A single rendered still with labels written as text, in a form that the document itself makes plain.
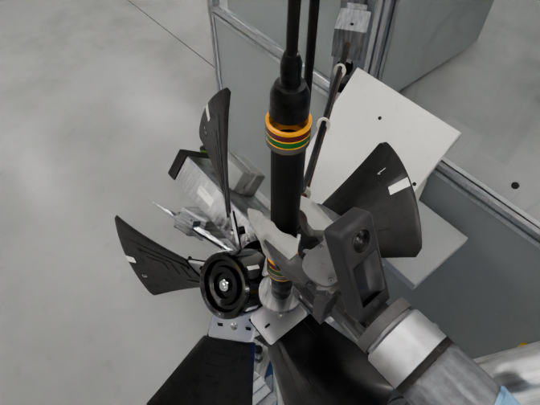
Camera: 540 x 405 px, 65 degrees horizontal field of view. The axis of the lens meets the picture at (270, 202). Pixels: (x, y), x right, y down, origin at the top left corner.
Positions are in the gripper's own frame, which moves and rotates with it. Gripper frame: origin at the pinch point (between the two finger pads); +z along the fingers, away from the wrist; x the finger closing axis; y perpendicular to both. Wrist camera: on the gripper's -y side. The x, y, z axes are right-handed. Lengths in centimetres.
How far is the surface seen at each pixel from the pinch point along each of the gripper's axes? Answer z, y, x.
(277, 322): -3.8, 30.0, -1.1
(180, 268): 19.8, 36.6, -7.5
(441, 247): -7, 62, 58
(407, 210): -9.7, 6.2, 17.1
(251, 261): 5.7, 23.6, 0.8
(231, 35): 111, 57, 71
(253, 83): 96, 73, 71
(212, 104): 31.6, 11.3, 11.9
